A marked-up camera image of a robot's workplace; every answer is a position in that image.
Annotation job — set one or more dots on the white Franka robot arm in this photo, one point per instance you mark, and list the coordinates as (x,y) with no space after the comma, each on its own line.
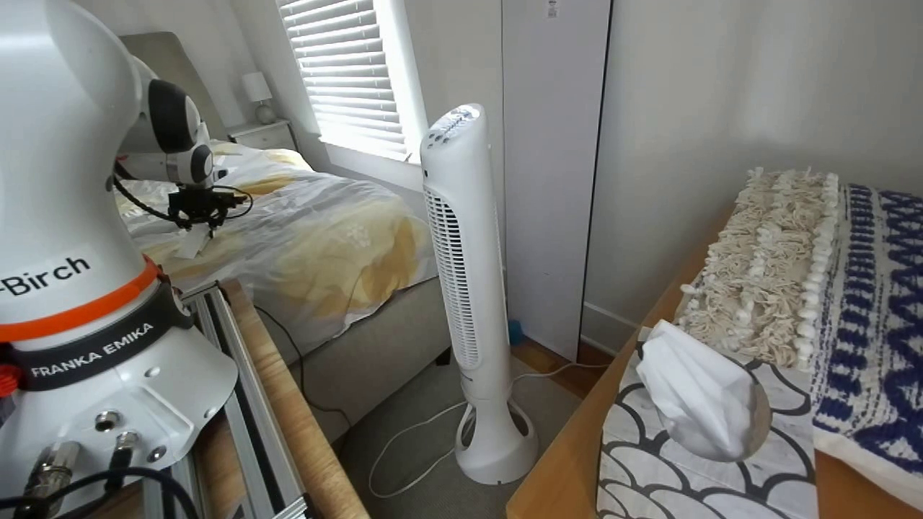
(67,192)

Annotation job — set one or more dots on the beige bed base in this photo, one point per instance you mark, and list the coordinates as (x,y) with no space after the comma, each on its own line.
(383,355)

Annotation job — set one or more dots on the white leaning panel board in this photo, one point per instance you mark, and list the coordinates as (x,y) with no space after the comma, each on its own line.
(551,175)

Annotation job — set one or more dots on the yellow fuzzy blanket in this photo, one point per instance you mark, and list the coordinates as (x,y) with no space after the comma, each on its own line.
(356,260)

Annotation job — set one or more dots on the white nightstand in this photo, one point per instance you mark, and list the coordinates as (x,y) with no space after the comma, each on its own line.
(262,133)

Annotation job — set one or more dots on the white bedside lamp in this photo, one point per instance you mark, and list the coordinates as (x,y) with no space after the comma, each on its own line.
(258,91)

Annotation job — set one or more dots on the aluminium stand rail frame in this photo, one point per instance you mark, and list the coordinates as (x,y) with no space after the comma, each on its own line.
(239,413)

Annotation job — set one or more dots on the white window blinds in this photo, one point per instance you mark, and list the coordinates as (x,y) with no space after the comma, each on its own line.
(347,75)

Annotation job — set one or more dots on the wooden drawer dresser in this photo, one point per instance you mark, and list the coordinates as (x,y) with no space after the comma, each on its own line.
(566,463)

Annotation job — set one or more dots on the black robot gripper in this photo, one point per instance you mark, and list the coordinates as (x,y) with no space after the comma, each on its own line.
(197,202)

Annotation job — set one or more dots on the blue striped tasselled pillow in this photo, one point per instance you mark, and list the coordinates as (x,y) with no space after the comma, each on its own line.
(816,289)

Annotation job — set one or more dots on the white bed duvet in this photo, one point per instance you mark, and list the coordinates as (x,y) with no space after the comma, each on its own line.
(318,202)

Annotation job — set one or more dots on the grey scale-patterned pillow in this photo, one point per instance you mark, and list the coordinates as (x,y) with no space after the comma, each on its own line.
(663,470)

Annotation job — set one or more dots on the white tower fan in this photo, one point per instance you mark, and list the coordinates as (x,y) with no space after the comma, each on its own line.
(461,279)

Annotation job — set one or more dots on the white tissue in box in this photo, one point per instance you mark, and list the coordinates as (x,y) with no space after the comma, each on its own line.
(695,391)

